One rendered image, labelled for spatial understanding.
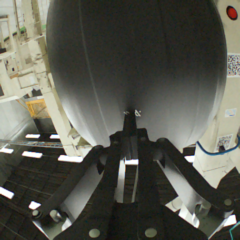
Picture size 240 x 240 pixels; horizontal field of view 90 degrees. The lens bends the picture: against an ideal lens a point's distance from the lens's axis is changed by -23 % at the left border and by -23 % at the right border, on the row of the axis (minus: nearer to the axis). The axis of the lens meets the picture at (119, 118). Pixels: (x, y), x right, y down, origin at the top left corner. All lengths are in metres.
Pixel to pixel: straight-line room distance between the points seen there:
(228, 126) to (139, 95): 0.44
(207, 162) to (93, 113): 0.53
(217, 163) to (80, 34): 0.65
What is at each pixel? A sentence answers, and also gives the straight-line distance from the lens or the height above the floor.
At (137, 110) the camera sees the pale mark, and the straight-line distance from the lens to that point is 0.21.
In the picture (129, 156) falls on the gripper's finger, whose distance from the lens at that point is 0.17.
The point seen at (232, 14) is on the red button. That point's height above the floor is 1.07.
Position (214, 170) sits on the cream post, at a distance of 0.73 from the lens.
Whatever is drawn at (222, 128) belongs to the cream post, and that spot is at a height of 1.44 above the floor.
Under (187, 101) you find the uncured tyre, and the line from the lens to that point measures 0.22.
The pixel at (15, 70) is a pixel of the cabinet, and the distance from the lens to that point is 5.23.
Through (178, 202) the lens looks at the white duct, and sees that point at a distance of 1.55.
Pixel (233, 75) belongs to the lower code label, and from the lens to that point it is 0.51.
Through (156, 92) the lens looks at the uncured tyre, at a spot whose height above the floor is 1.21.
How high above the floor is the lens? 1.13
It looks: 29 degrees up
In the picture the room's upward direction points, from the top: 169 degrees clockwise
